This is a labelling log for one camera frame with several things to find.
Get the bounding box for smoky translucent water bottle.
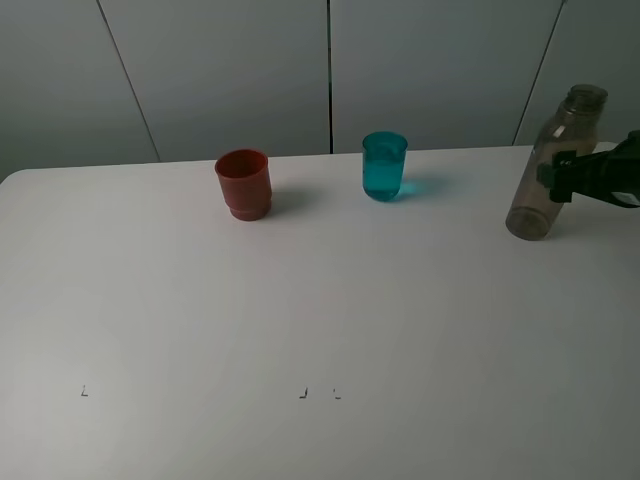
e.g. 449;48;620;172
505;84;608;241

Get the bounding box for teal translucent plastic cup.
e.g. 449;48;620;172
362;131;408;202

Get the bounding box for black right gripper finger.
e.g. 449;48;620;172
536;151;618;203

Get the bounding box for red plastic cup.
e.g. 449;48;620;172
214;149;272;221

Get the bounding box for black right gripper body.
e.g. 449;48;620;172
601;130;639;208

